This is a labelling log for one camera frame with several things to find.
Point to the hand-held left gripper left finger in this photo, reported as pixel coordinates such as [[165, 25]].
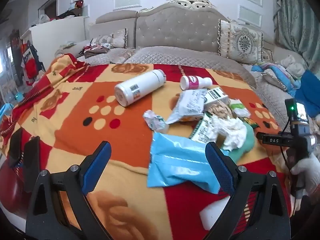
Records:
[[97, 165]]

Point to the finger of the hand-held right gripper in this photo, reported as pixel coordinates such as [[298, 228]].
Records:
[[272, 139]]

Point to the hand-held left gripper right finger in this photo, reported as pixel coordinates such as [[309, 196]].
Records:
[[220, 170]]

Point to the green white medicine box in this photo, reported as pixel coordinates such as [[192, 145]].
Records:
[[201, 130]]

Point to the green white tissue pack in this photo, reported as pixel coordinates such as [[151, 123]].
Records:
[[238, 106]]

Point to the white snack packet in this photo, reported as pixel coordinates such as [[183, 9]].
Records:
[[188, 105]]

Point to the person's right hand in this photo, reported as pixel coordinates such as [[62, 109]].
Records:
[[308, 172]]

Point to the mint green plastic bag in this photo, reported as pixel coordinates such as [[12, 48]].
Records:
[[248, 142]]

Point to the dark green snack packet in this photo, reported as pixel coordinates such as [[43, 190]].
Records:
[[250, 122]]

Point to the dark blue quilt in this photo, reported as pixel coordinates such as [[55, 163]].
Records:
[[308, 92]]

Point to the crumpled white tissue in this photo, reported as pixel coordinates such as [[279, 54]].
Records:
[[231, 132]]

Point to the light blue plastic bag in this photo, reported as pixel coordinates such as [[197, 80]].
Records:
[[180, 160]]

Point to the orange red printed blanket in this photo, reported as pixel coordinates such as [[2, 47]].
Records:
[[75, 130]]

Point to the white foam block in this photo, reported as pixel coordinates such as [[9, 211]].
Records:
[[212, 212]]

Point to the small beige cushion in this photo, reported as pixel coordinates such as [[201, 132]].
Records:
[[277, 78]]

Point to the brown crumpled paper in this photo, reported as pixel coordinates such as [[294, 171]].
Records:
[[220, 110]]

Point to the grey beige clothes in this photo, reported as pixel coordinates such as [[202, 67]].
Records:
[[293, 66]]

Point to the crumpled white green wrapper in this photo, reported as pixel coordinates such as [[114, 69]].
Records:
[[156, 121]]

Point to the white thermos bottle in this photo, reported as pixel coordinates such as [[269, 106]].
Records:
[[140, 87]]

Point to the white bottle pink label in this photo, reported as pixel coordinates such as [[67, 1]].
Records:
[[196, 82]]

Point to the large embroidered fringed pillow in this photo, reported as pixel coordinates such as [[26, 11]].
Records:
[[242, 41]]

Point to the green patterned curtain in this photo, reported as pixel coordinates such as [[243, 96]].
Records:
[[297, 20]]

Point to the pile of clothes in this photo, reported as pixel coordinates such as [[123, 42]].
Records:
[[96, 51]]

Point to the beige tufted sofa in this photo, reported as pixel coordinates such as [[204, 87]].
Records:
[[175, 55]]

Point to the red hanging clothes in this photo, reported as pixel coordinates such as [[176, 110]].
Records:
[[28, 60]]

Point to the small embroidered pillow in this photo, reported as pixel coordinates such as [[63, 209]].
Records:
[[110, 38]]

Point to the white cabinet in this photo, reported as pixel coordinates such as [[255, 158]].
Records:
[[62, 35]]

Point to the beige tufted headboard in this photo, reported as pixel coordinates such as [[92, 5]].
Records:
[[175, 25]]

